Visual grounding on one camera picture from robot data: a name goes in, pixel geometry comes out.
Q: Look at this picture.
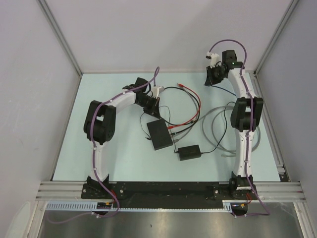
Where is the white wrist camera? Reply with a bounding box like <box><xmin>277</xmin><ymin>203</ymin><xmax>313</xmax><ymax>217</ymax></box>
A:
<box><xmin>151</xmin><ymin>86</ymin><xmax>164</xmax><ymax>98</ymax></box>
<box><xmin>206</xmin><ymin>52</ymin><xmax>221</xmax><ymax>68</ymax></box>

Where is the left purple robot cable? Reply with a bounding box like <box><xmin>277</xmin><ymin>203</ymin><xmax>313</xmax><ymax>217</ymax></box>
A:
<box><xmin>46</xmin><ymin>66</ymin><xmax>160</xmax><ymax>224</ymax></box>

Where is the black ethernet cable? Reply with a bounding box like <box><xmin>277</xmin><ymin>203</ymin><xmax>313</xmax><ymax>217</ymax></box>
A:
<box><xmin>158</xmin><ymin>86</ymin><xmax>203</xmax><ymax>137</ymax></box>

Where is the thin black power cord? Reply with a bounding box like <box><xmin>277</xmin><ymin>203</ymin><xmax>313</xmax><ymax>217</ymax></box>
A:
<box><xmin>140</xmin><ymin>105</ymin><xmax>235</xmax><ymax>156</ymax></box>

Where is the aluminium frame rail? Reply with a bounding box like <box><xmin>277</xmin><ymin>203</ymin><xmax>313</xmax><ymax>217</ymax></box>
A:
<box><xmin>36</xmin><ymin>181</ymin><xmax>306</xmax><ymax>203</ymax></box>

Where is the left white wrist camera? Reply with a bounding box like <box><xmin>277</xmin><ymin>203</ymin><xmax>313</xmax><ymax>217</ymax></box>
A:
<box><xmin>151</xmin><ymin>86</ymin><xmax>164</xmax><ymax>98</ymax></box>

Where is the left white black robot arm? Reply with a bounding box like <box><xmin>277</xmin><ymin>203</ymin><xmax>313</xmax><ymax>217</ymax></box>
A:
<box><xmin>83</xmin><ymin>77</ymin><xmax>164</xmax><ymax>198</ymax></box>

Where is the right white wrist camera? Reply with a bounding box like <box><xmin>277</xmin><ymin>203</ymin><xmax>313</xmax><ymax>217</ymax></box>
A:
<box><xmin>206</xmin><ymin>52</ymin><xmax>221</xmax><ymax>68</ymax></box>

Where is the white slotted cable duct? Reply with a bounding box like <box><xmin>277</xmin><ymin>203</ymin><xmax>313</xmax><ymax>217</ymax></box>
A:
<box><xmin>46</xmin><ymin>201</ymin><xmax>232</xmax><ymax>213</ymax></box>

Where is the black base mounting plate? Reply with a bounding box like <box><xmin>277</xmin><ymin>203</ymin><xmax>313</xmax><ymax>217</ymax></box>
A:
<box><xmin>81</xmin><ymin>180</ymin><xmax>256</xmax><ymax>209</ymax></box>

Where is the black network switch box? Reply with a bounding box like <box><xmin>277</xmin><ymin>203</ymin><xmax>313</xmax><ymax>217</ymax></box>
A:
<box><xmin>147</xmin><ymin>119</ymin><xmax>173</xmax><ymax>151</ymax></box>

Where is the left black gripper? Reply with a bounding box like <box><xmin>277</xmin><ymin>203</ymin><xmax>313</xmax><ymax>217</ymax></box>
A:
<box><xmin>136</xmin><ymin>95</ymin><xmax>160</xmax><ymax>119</ymax></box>

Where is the red ethernet cable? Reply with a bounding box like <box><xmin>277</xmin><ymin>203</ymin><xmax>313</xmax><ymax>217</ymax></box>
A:
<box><xmin>167</xmin><ymin>83</ymin><xmax>201</xmax><ymax>129</ymax></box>

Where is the blue ethernet cable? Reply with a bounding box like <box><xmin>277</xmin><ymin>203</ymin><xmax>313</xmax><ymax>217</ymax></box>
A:
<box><xmin>211</xmin><ymin>84</ymin><xmax>238</xmax><ymax>96</ymax></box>

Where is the grey ethernet cable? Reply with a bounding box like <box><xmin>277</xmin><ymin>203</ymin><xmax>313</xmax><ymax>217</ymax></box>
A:
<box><xmin>173</xmin><ymin>105</ymin><xmax>261</xmax><ymax>158</ymax></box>

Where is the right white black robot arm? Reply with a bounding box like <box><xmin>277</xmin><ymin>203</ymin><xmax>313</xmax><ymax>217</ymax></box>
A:
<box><xmin>205</xmin><ymin>50</ymin><xmax>264</xmax><ymax>199</ymax></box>

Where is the black power adapter brick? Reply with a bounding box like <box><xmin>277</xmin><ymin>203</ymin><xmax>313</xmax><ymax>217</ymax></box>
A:
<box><xmin>176</xmin><ymin>145</ymin><xmax>202</xmax><ymax>161</ymax></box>

